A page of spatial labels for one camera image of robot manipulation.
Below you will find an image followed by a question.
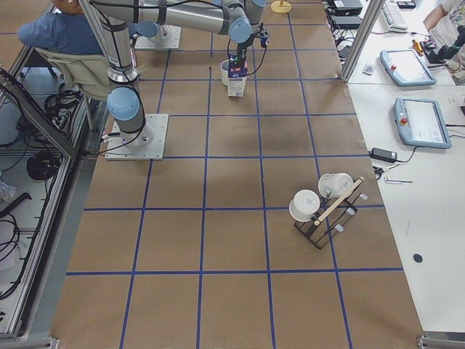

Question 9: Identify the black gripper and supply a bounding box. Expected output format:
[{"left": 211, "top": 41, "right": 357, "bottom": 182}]
[{"left": 236, "top": 38, "right": 252, "bottom": 63}]

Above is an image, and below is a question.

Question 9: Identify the white ribbed mug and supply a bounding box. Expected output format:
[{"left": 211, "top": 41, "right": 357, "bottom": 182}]
[{"left": 220, "top": 60, "right": 229, "bottom": 87}]

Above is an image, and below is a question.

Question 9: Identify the blue white milk carton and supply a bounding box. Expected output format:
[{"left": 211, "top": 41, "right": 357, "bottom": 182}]
[{"left": 227, "top": 54, "right": 248, "bottom": 97}]

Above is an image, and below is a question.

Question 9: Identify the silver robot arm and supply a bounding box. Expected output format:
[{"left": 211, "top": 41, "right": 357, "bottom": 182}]
[
  {"left": 89, "top": 1, "right": 268, "bottom": 87},
  {"left": 132, "top": 21, "right": 171, "bottom": 41}
]

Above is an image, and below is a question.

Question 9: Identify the white cup on rack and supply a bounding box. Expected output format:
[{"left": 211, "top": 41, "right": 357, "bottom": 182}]
[{"left": 288, "top": 189, "right": 320, "bottom": 222}]

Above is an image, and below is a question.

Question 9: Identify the wooden mug tree stand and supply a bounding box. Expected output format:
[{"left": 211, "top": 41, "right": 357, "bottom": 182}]
[{"left": 270, "top": 0, "right": 292, "bottom": 14}]

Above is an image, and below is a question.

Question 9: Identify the white keyboard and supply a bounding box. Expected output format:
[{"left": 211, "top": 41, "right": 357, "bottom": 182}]
[{"left": 381, "top": 1, "right": 408, "bottom": 33}]

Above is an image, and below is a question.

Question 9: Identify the grey office chair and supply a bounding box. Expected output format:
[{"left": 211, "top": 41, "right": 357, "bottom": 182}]
[{"left": 36, "top": 48, "right": 110, "bottom": 101}]

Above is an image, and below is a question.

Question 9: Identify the white mug on rack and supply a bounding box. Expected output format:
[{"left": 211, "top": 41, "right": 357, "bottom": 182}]
[{"left": 318, "top": 172, "right": 353, "bottom": 198}]

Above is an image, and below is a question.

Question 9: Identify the far teach pendant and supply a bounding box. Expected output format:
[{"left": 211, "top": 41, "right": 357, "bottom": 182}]
[{"left": 379, "top": 49, "right": 437, "bottom": 87}]

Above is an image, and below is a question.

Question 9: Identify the teach pendant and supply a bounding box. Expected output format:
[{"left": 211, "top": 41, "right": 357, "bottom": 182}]
[
  {"left": 379, "top": 49, "right": 437, "bottom": 87},
  {"left": 393, "top": 97, "right": 451, "bottom": 149}
]

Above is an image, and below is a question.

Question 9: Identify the black power adapter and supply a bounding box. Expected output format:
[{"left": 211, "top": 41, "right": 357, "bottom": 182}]
[{"left": 369, "top": 148, "right": 397, "bottom": 164}]

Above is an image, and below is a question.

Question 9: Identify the person in blue shirt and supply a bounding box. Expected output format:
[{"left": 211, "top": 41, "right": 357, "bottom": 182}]
[{"left": 17, "top": 0, "right": 139, "bottom": 56}]

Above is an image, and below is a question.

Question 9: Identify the near teach pendant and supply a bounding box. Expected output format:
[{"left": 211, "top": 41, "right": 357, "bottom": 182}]
[{"left": 393, "top": 97, "right": 451, "bottom": 149}]

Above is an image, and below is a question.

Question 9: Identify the metal allen key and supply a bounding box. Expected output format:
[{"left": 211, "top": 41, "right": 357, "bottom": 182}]
[{"left": 384, "top": 177, "right": 413, "bottom": 185}]

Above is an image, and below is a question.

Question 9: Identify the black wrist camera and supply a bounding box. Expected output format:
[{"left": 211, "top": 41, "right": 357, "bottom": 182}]
[{"left": 256, "top": 28, "right": 270, "bottom": 49}]

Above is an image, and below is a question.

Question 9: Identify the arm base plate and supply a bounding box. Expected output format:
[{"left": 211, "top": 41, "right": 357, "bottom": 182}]
[
  {"left": 135, "top": 25, "right": 182, "bottom": 51},
  {"left": 104, "top": 113, "right": 169, "bottom": 161}
]

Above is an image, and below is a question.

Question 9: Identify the aluminium frame post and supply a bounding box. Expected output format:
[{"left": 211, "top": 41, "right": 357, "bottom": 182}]
[{"left": 340, "top": 0, "right": 384, "bottom": 83}]

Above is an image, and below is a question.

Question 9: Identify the black wire cup rack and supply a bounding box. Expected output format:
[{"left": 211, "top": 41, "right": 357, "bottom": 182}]
[{"left": 294, "top": 177, "right": 367, "bottom": 250}]

